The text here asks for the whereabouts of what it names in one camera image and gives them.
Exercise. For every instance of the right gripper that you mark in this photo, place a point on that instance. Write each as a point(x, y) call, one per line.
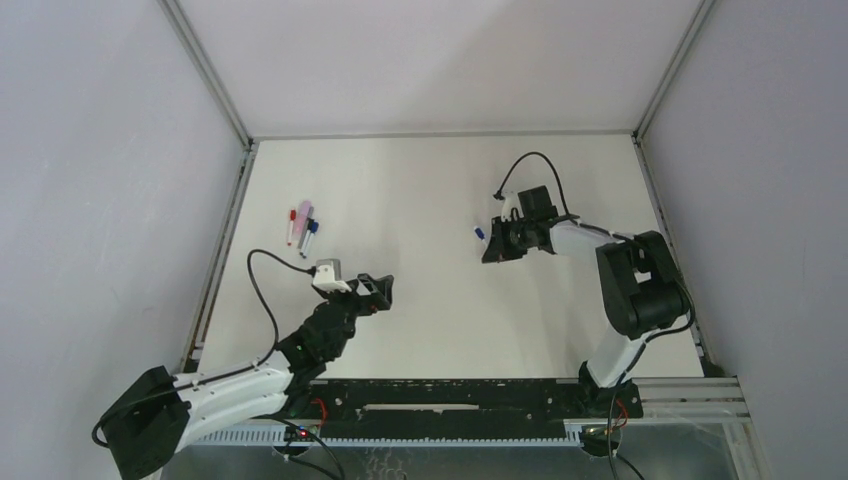
point(505, 238)

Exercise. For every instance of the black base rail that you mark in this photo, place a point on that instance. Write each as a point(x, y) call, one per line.
point(462, 410)

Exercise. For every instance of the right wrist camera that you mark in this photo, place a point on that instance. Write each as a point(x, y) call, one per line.
point(510, 208)

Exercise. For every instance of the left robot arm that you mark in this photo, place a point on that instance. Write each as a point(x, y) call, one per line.
point(161, 413)

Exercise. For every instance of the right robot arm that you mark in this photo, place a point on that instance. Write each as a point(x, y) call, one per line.
point(643, 294)

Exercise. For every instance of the aluminium frame rails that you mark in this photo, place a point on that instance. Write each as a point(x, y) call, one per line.
point(665, 401)

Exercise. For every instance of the grey pen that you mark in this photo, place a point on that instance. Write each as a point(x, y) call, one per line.
point(309, 214)

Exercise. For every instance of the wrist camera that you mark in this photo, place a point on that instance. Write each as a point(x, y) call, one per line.
point(510, 208)
point(327, 276)

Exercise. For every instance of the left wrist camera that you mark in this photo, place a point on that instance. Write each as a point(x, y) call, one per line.
point(327, 276)

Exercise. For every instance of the white pen red end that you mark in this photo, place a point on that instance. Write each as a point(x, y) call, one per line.
point(289, 232)

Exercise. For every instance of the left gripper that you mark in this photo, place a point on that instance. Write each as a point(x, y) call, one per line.
point(365, 292)

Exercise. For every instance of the pink highlighter pen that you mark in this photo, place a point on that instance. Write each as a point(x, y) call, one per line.
point(301, 217)

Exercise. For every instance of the white pen blue end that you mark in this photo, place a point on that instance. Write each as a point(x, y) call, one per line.
point(304, 250)

